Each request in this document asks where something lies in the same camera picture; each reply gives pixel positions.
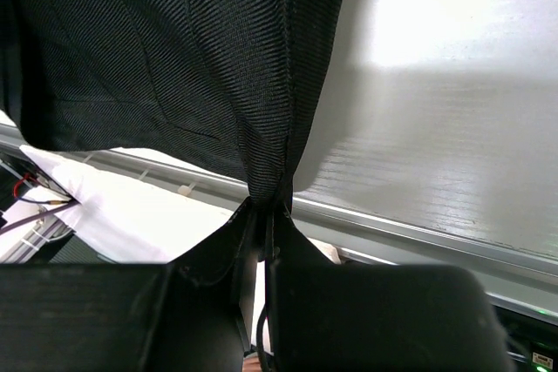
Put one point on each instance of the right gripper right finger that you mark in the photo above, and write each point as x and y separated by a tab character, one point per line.
324	316

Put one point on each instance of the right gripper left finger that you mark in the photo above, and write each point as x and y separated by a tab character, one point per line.
190	314

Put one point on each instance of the black pleated skirt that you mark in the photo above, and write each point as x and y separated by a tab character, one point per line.
230	86

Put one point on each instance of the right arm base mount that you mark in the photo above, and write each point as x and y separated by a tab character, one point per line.
31	227

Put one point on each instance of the aluminium table edge rail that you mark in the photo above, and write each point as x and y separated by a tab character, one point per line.
513	280

